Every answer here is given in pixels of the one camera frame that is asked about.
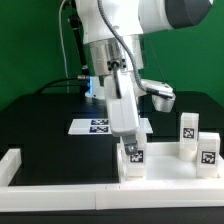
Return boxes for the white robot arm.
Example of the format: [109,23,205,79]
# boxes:
[75,0,214,155]

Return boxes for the black cable at base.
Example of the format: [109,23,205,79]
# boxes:
[34,77,90,95]

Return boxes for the white cable behind robot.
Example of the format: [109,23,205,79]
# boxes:
[57,0,70,80]

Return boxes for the white U-shaped fence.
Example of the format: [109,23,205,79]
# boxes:
[0,149,224,212]

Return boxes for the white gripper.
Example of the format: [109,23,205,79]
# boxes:
[104,72,139,155]

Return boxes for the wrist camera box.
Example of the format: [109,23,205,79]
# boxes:
[142,79,176,113]

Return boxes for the white square table top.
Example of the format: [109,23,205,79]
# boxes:
[117,142,224,191]

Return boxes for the white sheet with tags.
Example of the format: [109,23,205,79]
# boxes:
[68,118,153,135]

